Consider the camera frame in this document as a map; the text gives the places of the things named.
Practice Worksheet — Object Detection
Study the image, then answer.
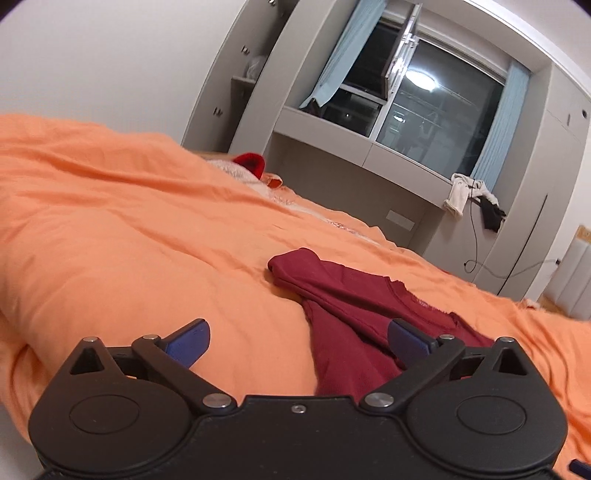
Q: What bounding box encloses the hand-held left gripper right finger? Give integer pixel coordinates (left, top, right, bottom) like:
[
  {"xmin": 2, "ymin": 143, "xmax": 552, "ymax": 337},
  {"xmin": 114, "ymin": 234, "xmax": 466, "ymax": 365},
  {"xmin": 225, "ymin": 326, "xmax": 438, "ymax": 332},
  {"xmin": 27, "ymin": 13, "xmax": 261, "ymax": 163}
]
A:
[{"xmin": 359, "ymin": 318, "xmax": 528, "ymax": 416}]

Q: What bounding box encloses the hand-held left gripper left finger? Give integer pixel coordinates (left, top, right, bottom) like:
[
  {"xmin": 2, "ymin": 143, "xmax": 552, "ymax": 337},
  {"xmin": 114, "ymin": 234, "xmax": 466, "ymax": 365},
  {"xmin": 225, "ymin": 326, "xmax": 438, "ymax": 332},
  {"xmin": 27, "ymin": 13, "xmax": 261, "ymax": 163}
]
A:
[{"xmin": 68, "ymin": 318, "xmax": 238, "ymax": 416}]

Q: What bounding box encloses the maroon long-sleeved sweater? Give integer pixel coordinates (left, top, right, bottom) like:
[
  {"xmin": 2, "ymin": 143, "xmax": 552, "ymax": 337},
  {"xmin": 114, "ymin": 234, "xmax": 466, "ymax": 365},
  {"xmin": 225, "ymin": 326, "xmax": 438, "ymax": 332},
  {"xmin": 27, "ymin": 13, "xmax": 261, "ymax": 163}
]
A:
[{"xmin": 268, "ymin": 248, "xmax": 497, "ymax": 398}]

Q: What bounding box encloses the orange duvet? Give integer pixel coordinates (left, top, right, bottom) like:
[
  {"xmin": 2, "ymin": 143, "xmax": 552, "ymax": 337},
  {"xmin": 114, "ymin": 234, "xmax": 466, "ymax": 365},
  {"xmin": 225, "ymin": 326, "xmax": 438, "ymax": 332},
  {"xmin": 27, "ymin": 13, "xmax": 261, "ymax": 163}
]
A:
[{"xmin": 0, "ymin": 113, "xmax": 591, "ymax": 467}]

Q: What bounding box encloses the black garment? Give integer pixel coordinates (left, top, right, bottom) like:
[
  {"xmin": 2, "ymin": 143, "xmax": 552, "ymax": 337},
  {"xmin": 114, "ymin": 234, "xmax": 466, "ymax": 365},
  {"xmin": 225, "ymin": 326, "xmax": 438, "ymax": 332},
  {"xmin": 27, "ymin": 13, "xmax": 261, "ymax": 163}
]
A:
[{"xmin": 478, "ymin": 194, "xmax": 507, "ymax": 233}]

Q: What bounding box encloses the white garment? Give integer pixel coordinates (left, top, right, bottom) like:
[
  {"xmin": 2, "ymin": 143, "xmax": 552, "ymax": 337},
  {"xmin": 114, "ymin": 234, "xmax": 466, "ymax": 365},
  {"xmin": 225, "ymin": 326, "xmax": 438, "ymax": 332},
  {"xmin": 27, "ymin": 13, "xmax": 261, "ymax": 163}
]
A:
[{"xmin": 443, "ymin": 173, "xmax": 485, "ymax": 217}]

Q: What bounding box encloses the grey padded headboard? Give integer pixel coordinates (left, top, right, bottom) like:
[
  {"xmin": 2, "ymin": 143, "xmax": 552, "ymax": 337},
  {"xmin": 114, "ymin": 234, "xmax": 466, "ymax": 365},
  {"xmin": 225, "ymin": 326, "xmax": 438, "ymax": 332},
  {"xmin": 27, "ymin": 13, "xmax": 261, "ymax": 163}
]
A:
[{"xmin": 540, "ymin": 224, "xmax": 591, "ymax": 319}]

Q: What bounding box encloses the red plush item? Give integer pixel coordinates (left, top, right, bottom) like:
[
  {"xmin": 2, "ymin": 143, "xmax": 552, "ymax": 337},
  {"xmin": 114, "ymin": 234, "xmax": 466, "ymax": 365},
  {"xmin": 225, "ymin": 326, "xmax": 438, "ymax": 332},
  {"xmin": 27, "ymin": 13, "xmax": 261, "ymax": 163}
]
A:
[{"xmin": 232, "ymin": 152, "xmax": 267, "ymax": 179}]

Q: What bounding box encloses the grey window ledge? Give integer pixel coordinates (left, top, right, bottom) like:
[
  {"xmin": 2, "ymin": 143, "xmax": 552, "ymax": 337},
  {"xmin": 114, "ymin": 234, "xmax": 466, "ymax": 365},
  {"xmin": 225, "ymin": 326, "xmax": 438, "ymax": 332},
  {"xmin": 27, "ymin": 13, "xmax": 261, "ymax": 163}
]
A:
[{"xmin": 276, "ymin": 105, "xmax": 507, "ymax": 197}]

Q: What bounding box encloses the tall grey cabinet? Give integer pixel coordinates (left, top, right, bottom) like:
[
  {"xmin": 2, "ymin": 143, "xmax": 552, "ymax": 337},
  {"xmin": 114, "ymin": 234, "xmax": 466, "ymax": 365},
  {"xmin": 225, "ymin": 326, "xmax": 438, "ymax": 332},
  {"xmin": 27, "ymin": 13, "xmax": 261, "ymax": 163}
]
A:
[{"xmin": 471, "ymin": 60, "xmax": 591, "ymax": 297}]

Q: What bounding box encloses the window with open sash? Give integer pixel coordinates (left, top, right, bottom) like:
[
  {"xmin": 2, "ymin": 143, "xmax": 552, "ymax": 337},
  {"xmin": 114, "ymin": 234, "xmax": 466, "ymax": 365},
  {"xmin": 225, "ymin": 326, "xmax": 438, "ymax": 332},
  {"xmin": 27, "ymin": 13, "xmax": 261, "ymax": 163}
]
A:
[{"xmin": 339, "ymin": 4, "xmax": 511, "ymax": 168}]

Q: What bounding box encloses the light blue curtain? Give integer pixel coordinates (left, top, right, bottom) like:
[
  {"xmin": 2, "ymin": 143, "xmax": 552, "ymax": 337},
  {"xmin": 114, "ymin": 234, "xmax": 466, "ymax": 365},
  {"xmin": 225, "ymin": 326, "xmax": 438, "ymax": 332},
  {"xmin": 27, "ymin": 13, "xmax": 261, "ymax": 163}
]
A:
[
  {"xmin": 470, "ymin": 60, "xmax": 530, "ymax": 195},
  {"xmin": 300, "ymin": 0, "xmax": 386, "ymax": 110}
]

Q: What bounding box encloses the grey wardrobe door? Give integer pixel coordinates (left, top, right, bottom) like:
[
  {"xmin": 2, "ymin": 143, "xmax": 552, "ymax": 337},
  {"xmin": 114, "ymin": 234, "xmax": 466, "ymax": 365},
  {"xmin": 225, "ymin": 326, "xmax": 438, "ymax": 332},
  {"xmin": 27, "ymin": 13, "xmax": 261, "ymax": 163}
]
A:
[{"xmin": 180, "ymin": 0, "xmax": 278, "ymax": 148}]

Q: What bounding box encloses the white bag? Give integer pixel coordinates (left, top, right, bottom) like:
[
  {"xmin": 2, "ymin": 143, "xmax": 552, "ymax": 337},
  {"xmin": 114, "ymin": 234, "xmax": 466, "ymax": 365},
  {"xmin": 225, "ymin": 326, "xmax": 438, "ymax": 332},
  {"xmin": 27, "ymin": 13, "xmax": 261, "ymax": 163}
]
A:
[{"xmin": 243, "ymin": 54, "xmax": 267, "ymax": 80}]

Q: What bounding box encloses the grey open wardrobe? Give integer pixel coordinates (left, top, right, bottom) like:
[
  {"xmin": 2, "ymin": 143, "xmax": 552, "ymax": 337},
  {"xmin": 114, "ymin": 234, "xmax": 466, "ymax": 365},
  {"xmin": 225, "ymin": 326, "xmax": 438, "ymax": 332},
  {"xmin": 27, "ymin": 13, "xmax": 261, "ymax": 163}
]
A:
[{"xmin": 222, "ymin": 0, "xmax": 324, "ymax": 158}]

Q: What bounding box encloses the black cable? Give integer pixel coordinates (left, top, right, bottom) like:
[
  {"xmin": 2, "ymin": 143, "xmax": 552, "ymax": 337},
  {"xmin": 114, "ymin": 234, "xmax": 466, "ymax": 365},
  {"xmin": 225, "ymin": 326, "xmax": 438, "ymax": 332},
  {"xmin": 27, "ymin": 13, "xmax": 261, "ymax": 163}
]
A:
[{"xmin": 463, "ymin": 198, "xmax": 561, "ymax": 278}]

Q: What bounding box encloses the white wall socket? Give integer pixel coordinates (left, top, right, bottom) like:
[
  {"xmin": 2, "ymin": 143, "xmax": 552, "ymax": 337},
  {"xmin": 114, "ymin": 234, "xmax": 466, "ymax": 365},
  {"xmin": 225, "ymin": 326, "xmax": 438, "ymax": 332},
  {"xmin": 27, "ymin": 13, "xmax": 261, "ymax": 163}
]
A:
[{"xmin": 386, "ymin": 210, "xmax": 416, "ymax": 230}]

